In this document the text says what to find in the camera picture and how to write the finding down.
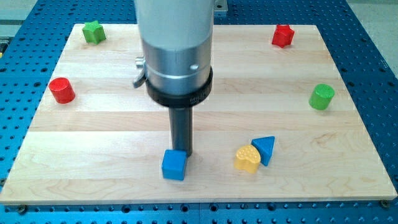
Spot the red cylinder block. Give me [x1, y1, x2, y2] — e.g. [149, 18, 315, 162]
[49, 77, 75, 104]

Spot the blue triangle block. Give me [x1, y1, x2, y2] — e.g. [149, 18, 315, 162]
[251, 136, 275, 166]

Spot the light wooden board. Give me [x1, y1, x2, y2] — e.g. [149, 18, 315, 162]
[1, 24, 397, 205]

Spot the green star block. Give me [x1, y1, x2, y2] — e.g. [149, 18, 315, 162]
[82, 21, 106, 45]

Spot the blue cube block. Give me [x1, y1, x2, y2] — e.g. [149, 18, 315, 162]
[161, 149, 187, 180]

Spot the yellow heart block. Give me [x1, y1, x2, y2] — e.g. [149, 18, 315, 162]
[234, 144, 261, 174]

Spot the green cylinder block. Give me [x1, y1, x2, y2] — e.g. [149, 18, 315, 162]
[308, 83, 335, 110]

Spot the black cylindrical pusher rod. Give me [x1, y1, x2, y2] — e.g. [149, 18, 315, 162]
[169, 108, 193, 157]

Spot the red star block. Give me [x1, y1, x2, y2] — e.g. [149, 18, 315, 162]
[272, 24, 295, 48]

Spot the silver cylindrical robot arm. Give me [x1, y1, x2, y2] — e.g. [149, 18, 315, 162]
[134, 0, 214, 108]

